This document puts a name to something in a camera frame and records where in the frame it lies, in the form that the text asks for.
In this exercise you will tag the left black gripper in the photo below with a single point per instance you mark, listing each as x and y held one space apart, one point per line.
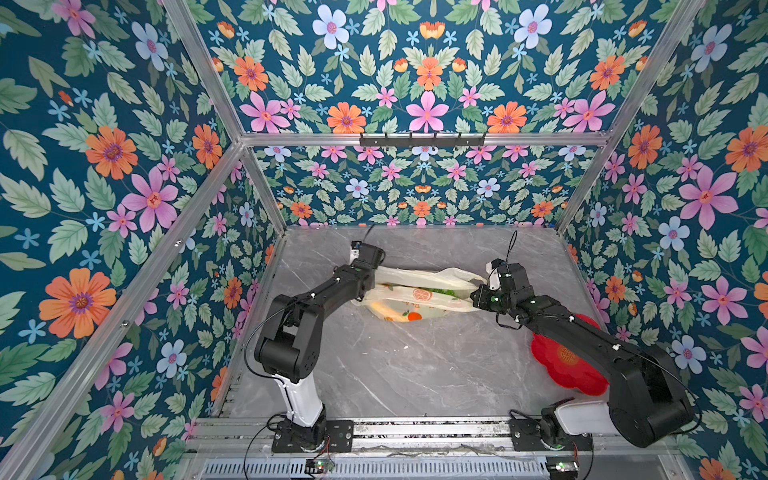
372 279

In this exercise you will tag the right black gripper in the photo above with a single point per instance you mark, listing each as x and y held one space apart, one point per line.
480 301

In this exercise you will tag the cream plastic bag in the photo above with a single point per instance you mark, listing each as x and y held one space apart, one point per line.
423 294

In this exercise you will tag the red flower-shaped plate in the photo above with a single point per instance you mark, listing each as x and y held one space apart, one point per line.
565 368

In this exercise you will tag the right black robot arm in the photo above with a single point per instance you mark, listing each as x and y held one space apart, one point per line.
647 401

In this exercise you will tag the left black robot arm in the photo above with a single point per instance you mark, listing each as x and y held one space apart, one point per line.
289 342

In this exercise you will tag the yellow fake banana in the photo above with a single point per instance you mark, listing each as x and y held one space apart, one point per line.
384 311

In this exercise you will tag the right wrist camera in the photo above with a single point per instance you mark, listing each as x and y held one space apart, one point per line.
493 279

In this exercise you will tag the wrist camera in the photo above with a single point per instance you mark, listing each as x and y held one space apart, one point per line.
493 279
354 251

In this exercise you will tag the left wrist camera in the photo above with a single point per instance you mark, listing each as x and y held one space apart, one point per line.
354 251

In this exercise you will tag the black hook rail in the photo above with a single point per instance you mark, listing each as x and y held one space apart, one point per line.
402 140

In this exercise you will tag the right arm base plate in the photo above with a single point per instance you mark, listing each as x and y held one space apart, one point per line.
528 435

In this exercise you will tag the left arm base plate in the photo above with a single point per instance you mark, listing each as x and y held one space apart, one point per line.
312 436

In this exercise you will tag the aluminium mounting rail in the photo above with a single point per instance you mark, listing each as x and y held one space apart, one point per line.
494 447

